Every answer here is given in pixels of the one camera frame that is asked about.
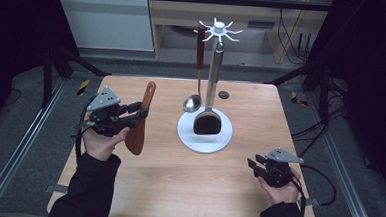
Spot person's right hand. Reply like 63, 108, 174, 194
255, 166, 303, 207

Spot black hanging cables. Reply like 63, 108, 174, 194
274, 7, 313, 67

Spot white panel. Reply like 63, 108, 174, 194
49, 0, 158, 52

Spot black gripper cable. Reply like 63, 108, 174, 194
287, 163, 339, 217

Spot metal-handled black spatula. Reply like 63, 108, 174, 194
192, 40, 227, 137

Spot white utensil rack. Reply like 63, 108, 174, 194
175, 16, 245, 156

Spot yellow-black floor tape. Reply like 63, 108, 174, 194
77, 78, 91, 97
289, 91, 310, 108

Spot grey table bracket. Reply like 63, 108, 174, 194
43, 183, 70, 195
300, 196, 322, 208

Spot brown-handled metal ladle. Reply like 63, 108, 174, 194
182, 23, 207, 114

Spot black floor cables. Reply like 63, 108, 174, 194
289, 76, 350, 159

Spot aluminium floor rail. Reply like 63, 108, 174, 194
298, 89, 386, 217
0, 73, 67, 217

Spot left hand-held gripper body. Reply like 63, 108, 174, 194
78, 84, 135, 139

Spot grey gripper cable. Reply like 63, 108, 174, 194
73, 94, 94, 166

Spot person's left hand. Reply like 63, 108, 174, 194
79, 112, 133, 163

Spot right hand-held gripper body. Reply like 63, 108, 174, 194
258, 145, 305, 190

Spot black metal stand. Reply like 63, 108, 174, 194
266, 57, 334, 124
40, 43, 112, 112

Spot wooden rice spatula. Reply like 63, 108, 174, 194
123, 79, 157, 157

